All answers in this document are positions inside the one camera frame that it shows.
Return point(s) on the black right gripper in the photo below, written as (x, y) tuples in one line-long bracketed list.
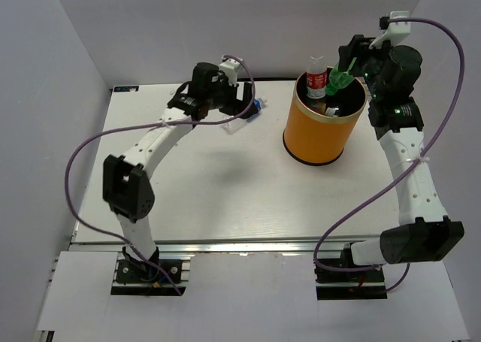
[(358, 46)]

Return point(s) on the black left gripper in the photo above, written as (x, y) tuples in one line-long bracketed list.
[(236, 105)]

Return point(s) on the clear bottle blue label white cap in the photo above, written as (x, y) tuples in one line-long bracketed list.
[(235, 125)]

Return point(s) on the green plastic bottle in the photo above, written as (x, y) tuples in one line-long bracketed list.
[(338, 80)]

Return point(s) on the clear bottle red label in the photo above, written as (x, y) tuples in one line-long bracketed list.
[(316, 80)]

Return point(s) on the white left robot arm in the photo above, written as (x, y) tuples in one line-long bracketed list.
[(126, 185)]

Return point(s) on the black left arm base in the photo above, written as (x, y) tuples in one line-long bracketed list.
[(128, 280)]

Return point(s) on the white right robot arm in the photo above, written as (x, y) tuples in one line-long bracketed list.
[(425, 232)]

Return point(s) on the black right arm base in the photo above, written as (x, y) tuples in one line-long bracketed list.
[(346, 286)]

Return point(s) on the orange cylindrical bin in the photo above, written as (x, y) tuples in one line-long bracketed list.
[(310, 136)]

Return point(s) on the blue sticker on table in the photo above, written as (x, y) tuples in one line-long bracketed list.
[(125, 88)]

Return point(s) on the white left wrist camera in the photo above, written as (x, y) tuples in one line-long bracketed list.
[(231, 67)]

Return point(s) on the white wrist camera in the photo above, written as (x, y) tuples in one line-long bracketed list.
[(231, 67), (395, 29)]

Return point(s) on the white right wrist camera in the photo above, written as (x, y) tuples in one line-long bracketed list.
[(395, 29)]

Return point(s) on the aluminium table frame rail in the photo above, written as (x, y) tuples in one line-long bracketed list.
[(242, 192)]

